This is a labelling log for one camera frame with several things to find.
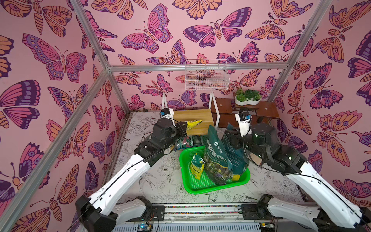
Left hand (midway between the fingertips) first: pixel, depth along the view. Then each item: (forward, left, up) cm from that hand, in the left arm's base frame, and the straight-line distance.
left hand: (189, 122), depth 69 cm
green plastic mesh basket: (-19, -3, -35) cm, 40 cm away
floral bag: (+4, +2, -23) cm, 24 cm away
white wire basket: (+41, -13, +1) cm, 43 cm away
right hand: (-6, -17, +1) cm, 18 cm away
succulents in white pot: (+25, -36, -5) cm, 44 cm away
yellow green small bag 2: (+1, -1, -3) cm, 4 cm away
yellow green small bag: (-11, -4, -24) cm, 27 cm away
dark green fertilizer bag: (-15, -14, -17) cm, 27 cm away
